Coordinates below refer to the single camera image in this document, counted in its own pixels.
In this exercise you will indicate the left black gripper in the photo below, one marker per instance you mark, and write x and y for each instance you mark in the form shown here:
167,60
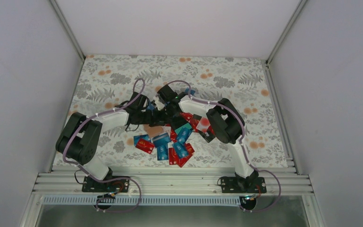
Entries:
148,120

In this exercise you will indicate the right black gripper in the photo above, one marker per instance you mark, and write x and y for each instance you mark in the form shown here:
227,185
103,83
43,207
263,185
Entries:
159,119

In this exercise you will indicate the teal striped card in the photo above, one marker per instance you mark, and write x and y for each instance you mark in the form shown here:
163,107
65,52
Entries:
186,126

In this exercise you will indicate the tan leather card holder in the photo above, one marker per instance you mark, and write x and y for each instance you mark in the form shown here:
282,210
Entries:
153,131

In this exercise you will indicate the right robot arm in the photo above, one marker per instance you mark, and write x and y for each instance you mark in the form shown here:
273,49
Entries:
224,119

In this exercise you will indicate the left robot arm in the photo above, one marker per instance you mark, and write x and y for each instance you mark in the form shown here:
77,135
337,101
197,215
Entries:
90,137

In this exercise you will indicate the blue card lower left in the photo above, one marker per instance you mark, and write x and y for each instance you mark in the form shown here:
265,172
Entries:
158,140

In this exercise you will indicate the red card bottom left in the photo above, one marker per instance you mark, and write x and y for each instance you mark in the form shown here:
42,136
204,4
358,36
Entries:
145,145

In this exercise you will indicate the red card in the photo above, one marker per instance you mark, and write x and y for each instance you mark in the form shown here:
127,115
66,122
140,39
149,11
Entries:
175,160
145,145

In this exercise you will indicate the blue card top right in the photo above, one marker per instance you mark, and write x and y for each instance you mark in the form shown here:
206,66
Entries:
189,92

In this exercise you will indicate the blue logo card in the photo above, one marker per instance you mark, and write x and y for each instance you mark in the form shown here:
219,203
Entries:
180,150

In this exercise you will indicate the black card bottom right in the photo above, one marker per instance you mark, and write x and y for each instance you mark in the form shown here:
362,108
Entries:
208,136

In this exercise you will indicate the red card bottom centre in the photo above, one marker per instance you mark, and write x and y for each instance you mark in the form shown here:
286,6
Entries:
175,160

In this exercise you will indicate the floral patterned table mat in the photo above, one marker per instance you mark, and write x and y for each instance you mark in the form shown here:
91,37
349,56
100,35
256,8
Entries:
109,80

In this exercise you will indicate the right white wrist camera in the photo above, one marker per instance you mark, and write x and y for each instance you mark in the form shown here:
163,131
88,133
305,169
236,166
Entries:
157,103

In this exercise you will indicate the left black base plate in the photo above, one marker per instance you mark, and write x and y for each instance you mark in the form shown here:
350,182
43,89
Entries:
90,185

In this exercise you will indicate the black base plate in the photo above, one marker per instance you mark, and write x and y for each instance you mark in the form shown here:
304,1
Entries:
235,185
90,185

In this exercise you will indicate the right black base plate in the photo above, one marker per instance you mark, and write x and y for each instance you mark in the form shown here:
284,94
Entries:
235,185

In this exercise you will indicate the aluminium rail frame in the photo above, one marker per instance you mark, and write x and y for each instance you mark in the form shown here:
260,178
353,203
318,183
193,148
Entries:
174,181

